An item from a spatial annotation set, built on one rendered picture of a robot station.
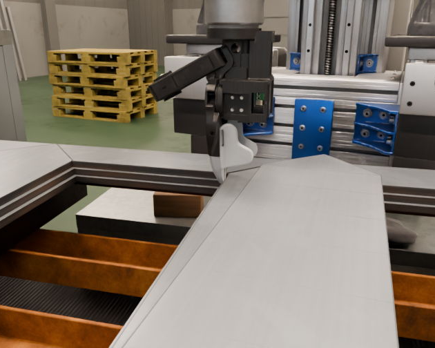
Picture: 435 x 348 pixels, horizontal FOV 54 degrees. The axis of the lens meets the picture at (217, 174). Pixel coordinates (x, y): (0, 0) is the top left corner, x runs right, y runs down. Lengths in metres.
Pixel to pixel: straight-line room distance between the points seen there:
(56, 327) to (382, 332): 0.38
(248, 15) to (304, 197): 0.24
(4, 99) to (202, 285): 1.04
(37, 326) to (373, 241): 0.41
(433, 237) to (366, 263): 0.49
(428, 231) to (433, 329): 0.33
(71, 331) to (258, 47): 0.41
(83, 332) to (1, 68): 0.91
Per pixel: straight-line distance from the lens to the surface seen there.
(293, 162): 0.70
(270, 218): 0.49
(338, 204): 0.55
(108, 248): 0.74
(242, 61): 0.56
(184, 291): 0.37
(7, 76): 1.33
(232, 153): 0.58
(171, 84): 0.58
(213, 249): 0.42
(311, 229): 0.47
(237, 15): 0.54
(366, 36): 1.17
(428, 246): 0.87
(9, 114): 1.34
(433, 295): 0.69
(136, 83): 5.34
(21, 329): 0.61
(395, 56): 1.42
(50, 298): 0.93
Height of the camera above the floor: 1.05
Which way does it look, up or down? 19 degrees down
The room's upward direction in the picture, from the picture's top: straight up
